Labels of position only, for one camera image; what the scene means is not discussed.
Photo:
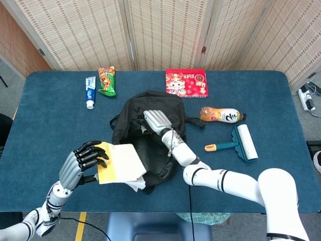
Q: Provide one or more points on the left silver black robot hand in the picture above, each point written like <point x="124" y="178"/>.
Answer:
<point x="70" y="170"/>

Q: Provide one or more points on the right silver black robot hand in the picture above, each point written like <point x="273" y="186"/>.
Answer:
<point x="158" y="120"/>

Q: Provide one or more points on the black backpack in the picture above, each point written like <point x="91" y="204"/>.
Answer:
<point x="160" y="103"/>

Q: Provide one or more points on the yellow white booklet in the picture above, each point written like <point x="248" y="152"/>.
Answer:
<point x="120" y="160"/>

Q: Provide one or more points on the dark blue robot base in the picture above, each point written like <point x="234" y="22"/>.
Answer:
<point x="158" y="226"/>

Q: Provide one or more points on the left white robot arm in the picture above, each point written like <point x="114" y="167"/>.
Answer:
<point x="40" y="221"/>

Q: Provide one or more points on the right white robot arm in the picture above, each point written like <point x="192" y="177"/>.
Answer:
<point x="225" y="180"/>

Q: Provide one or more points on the red spiral notebook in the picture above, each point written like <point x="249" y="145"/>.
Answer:
<point x="185" y="82"/>

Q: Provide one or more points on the green snack bag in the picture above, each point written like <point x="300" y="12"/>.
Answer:
<point x="106" y="82"/>

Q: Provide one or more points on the orange drink bottle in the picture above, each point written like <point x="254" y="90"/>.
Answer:
<point x="225" y="115"/>

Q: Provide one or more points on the blue white toothpaste tube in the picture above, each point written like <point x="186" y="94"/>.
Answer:
<point x="90" y="95"/>

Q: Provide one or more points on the person in black clothes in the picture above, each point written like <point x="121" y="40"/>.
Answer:
<point x="5" y="128"/>

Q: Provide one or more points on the metal screen hinge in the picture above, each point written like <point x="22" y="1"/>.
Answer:
<point x="203" y="49"/>
<point x="41" y="52"/>

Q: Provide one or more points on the teal lint roller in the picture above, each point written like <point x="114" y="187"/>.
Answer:
<point x="247" y="143"/>

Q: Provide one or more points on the green checked cloth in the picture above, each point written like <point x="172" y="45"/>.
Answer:
<point x="203" y="218"/>

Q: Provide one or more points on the black stand leg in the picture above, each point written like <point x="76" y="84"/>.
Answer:
<point x="3" y="80"/>

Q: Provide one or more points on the woven folding screen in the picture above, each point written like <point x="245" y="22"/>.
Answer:
<point x="75" y="37"/>

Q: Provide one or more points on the white power strip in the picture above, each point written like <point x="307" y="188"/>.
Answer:
<point x="304" y="98"/>

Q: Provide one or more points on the black box on floor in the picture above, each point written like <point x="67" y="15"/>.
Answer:
<point x="313" y="145"/>

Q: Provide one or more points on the white shoe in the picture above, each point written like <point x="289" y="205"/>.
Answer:
<point x="318" y="162"/>

